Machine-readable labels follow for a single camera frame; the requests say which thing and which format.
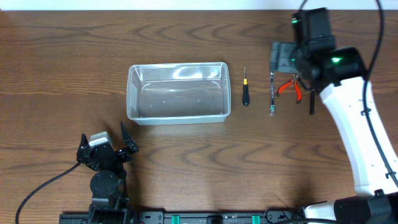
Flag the clear plastic container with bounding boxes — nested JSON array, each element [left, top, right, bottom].
[[126, 62, 231, 126]]

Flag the small black orange hammer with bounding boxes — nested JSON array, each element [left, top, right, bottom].
[[310, 91, 315, 115]]

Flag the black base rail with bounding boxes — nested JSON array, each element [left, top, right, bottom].
[[58, 210, 303, 224]]

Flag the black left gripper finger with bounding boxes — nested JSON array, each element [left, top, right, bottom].
[[79, 133, 90, 152], [120, 121, 139, 153]]

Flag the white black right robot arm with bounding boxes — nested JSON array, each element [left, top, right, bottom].
[[270, 8, 397, 223]]

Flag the silver combination wrench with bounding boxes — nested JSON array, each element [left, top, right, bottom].
[[269, 71, 275, 116]]

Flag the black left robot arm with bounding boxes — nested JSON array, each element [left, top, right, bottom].
[[76, 123, 139, 224]]

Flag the black yellow screwdriver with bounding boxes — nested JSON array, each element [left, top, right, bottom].
[[243, 67, 250, 106]]

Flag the red handled pliers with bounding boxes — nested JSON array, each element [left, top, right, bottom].
[[275, 73, 303, 105]]

